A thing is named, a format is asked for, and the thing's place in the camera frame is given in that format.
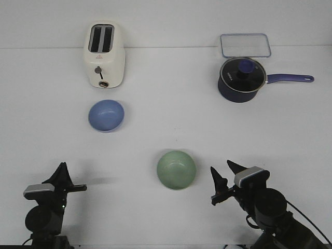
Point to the clear container lid blue rim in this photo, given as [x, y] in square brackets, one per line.
[254, 45]

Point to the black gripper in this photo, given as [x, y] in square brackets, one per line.
[63, 185]
[222, 192]

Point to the glass pot lid blue knob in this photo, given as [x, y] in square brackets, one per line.
[243, 74]

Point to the blue bowl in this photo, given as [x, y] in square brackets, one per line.
[106, 115]

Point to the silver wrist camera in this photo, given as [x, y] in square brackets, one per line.
[37, 191]
[250, 177]

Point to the white two-slot toaster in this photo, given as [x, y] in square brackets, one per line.
[104, 54]

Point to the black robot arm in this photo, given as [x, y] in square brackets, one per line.
[267, 207]
[45, 220]

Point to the green bowl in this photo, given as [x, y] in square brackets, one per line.
[176, 170]

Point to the dark blue saucepan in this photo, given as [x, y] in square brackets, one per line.
[239, 97]

